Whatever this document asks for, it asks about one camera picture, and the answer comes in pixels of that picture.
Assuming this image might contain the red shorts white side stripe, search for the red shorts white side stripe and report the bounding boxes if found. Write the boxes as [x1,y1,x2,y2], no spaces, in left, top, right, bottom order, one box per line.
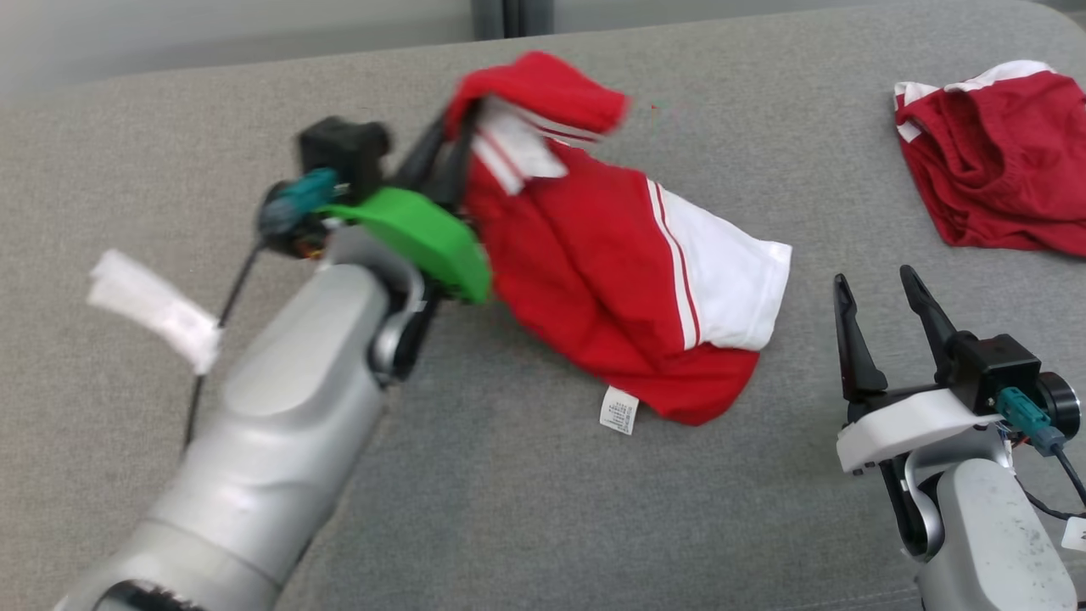
[893,59,1086,258]

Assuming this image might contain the red shirt white sleeves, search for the red shirt white sleeves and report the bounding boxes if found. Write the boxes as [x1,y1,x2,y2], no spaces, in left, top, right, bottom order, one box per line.
[445,51,794,436]

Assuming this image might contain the left black cable teal plug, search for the left black cable teal plug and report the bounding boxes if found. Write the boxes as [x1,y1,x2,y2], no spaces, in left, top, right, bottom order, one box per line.
[182,168,340,451]

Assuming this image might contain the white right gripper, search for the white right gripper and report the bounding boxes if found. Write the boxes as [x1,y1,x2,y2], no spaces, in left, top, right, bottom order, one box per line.
[833,265,1008,474]

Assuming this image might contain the black cable teal plug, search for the black cable teal plug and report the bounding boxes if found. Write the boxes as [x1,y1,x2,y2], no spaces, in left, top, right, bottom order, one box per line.
[182,168,340,451]
[997,386,1086,520]

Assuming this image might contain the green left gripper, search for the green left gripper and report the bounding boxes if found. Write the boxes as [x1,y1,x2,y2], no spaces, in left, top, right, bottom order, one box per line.
[278,98,493,306]

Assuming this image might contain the large white paper cable tag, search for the large white paper cable tag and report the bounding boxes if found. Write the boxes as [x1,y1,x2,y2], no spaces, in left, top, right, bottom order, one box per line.
[87,249,224,376]

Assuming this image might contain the right black cable teal plug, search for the right black cable teal plug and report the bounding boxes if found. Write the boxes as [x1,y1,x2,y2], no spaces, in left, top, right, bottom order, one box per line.
[997,386,1086,520]

